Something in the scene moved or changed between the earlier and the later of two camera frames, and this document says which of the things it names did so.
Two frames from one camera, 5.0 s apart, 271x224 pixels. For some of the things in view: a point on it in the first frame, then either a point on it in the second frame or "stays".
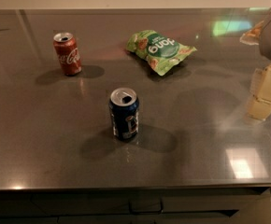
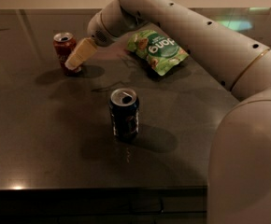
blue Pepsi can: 124,108 stays
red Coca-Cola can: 68,53 stays
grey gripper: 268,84 → 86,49
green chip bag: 161,52 stays
